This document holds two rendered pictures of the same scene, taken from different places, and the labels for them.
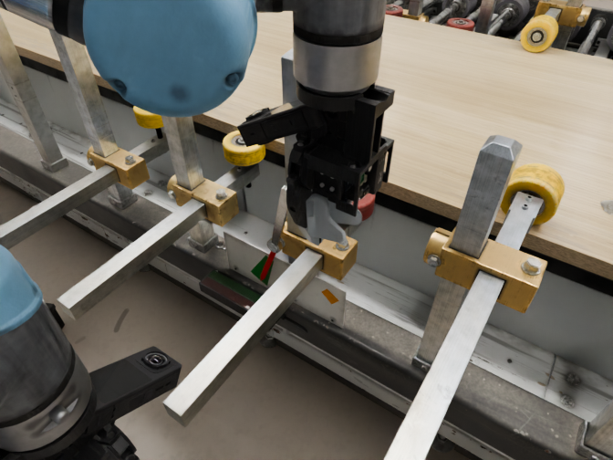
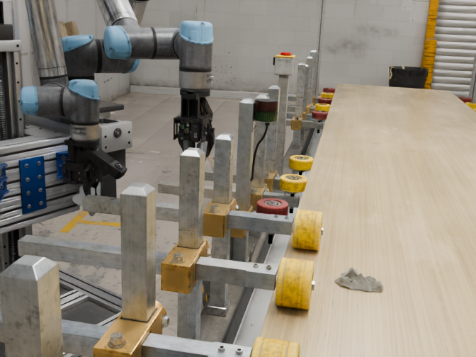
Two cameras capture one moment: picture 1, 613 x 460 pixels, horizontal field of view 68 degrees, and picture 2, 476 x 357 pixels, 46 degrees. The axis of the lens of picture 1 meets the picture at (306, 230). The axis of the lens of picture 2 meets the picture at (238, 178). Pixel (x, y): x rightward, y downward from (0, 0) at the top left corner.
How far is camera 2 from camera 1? 1.29 m
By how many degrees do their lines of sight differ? 62
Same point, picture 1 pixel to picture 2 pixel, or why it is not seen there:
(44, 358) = (82, 110)
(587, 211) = (336, 268)
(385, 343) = not seen: hidden behind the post
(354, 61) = (182, 76)
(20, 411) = (73, 120)
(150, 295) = not seen: hidden behind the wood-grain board
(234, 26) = (111, 38)
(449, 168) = (335, 227)
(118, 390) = (100, 155)
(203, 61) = (108, 44)
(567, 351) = not seen: outside the picture
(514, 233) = (247, 214)
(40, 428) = (74, 131)
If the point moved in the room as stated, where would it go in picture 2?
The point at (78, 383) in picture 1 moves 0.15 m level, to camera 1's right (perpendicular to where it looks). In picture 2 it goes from (87, 130) to (96, 144)
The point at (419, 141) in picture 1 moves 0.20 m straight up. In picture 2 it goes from (358, 217) to (367, 137)
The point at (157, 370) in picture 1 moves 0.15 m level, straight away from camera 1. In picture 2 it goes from (114, 165) to (154, 155)
